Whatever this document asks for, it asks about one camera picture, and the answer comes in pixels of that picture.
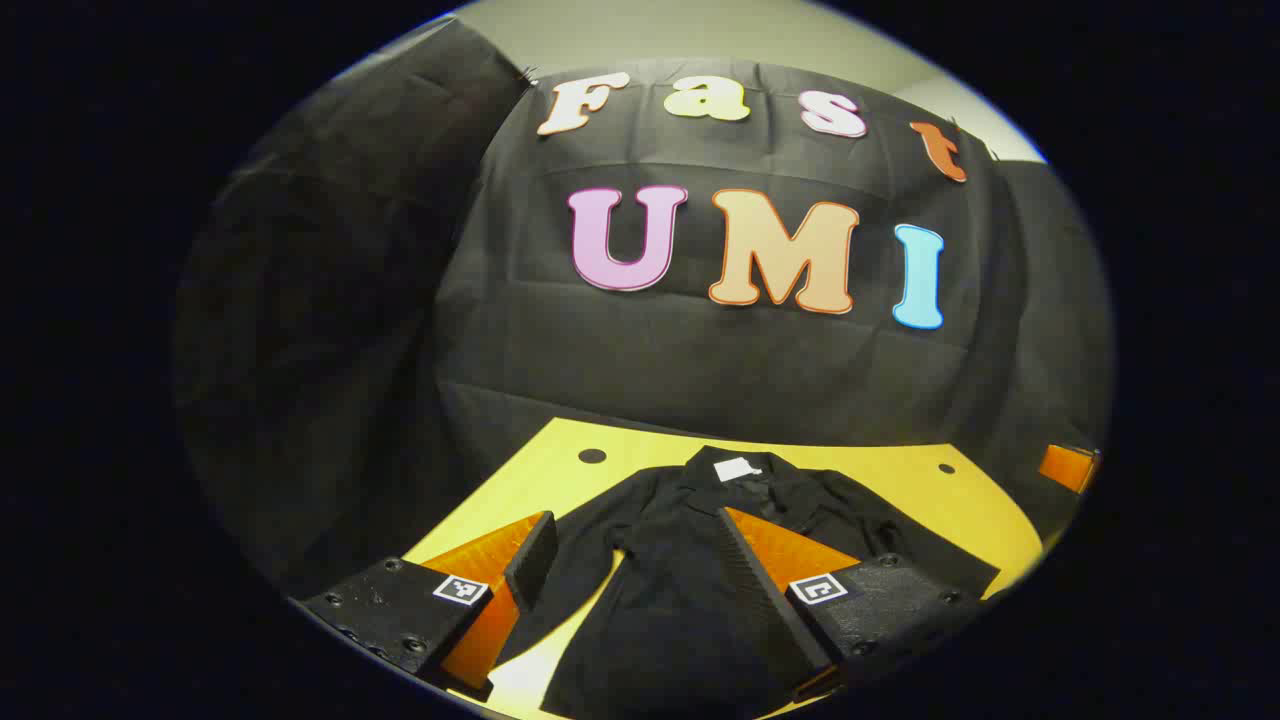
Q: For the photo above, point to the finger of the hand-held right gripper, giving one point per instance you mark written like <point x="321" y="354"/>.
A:
<point x="1065" y="467"/>

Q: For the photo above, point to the black button jacket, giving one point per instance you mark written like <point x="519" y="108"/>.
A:
<point x="660" y="600"/>

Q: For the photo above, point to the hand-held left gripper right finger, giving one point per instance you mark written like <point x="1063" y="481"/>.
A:
<point x="762" y="592"/>

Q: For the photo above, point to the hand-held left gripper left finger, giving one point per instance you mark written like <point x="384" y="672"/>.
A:
<point x="535" y="562"/>

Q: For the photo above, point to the black backdrop cloth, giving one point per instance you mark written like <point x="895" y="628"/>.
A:
<point x="700" y="380"/>

